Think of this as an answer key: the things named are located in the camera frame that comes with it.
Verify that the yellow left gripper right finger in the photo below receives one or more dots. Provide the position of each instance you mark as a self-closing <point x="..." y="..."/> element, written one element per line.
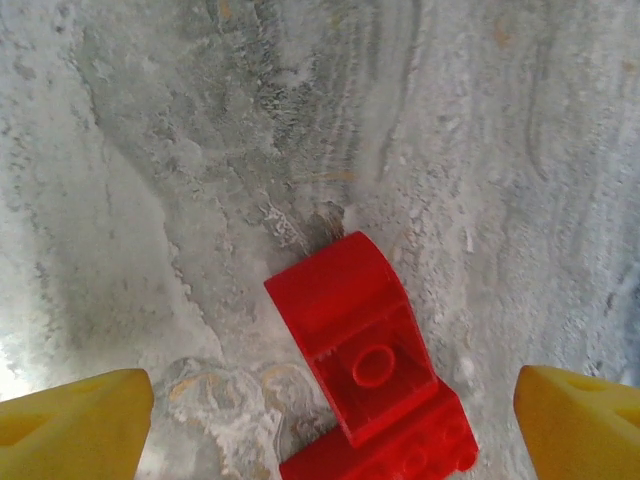
<point x="575" y="430"/>

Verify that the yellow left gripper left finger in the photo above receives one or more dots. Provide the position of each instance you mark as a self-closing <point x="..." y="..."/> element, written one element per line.
<point x="75" y="430"/>

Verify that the red zigzag lego piece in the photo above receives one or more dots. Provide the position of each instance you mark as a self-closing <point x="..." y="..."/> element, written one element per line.
<point x="360" y="325"/>

